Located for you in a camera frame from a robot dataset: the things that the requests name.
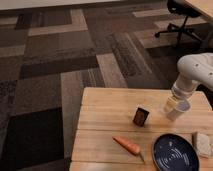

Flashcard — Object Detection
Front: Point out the black office chair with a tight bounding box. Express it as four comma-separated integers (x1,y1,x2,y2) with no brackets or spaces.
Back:
154,0,203,47

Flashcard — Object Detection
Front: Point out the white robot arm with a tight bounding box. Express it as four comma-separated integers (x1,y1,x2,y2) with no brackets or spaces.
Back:
164,53,213,112

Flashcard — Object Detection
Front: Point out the orange carrot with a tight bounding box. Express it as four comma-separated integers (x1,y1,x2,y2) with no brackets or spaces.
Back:
113,136,145,161

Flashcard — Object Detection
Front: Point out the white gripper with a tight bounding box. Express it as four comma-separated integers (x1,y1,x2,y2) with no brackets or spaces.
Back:
164,75,199,112

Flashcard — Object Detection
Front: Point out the small dark brown block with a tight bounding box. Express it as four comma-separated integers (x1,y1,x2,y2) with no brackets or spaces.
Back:
133,108,149,126

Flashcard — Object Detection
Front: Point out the dark blue ceramic bowl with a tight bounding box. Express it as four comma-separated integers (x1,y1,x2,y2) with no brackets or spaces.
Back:
152,134,200,171

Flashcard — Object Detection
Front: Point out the light wooden desk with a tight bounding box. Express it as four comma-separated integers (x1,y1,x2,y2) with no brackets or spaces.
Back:
184,0,213,56

